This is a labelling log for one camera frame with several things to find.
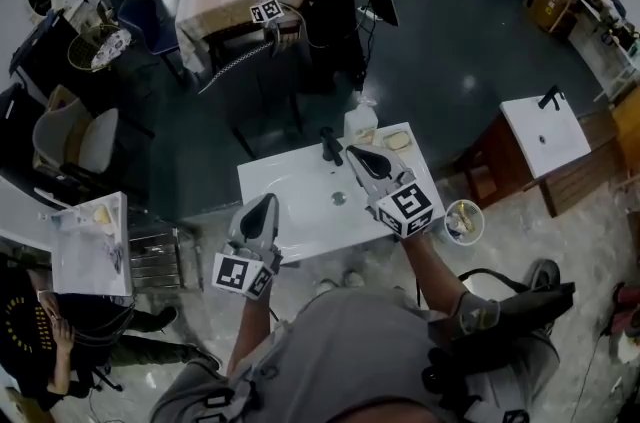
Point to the person's right forearm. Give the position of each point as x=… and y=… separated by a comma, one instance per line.
x=435, y=276

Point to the person's left forearm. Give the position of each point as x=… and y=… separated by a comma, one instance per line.
x=245, y=336

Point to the black chest-mounted device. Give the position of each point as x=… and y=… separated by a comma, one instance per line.
x=530, y=306

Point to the person's grey clothing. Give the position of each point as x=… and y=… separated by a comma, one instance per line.
x=360, y=351

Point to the person's shoe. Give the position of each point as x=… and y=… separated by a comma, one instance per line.
x=326, y=287
x=353, y=278

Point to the cardboard box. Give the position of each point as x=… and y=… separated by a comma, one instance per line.
x=547, y=6

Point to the round metal sink drain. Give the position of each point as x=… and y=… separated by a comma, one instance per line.
x=339, y=199

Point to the wooden vanity cabinet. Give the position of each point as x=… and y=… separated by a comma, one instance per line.
x=495, y=166

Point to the white vanity sink top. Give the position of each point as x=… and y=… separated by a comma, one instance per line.
x=555, y=146

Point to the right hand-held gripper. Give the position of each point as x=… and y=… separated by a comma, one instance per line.
x=407, y=208

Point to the black wicker chair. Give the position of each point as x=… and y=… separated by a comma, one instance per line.
x=545, y=268

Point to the red bag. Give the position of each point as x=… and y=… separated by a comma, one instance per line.
x=627, y=311

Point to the yellow wrapper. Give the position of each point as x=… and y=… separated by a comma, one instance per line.
x=467, y=215

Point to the black cylindrical faucet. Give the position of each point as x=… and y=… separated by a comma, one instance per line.
x=331, y=148

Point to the blue chair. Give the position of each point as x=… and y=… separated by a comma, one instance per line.
x=147, y=26

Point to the metal rack sink stand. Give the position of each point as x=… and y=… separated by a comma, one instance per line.
x=160, y=256

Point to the black angular faucet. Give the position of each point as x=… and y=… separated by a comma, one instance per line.
x=549, y=98

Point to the black cabinet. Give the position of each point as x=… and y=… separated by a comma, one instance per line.
x=45, y=46

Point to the white ceramic sink basin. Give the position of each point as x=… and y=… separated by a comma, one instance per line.
x=300, y=221
x=85, y=261

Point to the white mesh waste bin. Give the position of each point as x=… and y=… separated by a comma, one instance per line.
x=472, y=236

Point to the wooden steps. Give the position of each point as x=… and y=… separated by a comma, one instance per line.
x=585, y=181

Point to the person's left shoe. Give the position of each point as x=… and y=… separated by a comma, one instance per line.
x=326, y=287

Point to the dark grey dining chair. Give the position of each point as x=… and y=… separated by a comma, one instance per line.
x=260, y=76

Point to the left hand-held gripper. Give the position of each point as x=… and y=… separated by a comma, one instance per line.
x=232, y=273

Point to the person's right shoe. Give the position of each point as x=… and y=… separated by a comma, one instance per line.
x=353, y=278

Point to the clear pump soap bottle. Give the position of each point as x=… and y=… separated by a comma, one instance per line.
x=357, y=123

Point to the grey upholstered armchair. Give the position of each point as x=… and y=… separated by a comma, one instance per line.
x=97, y=141

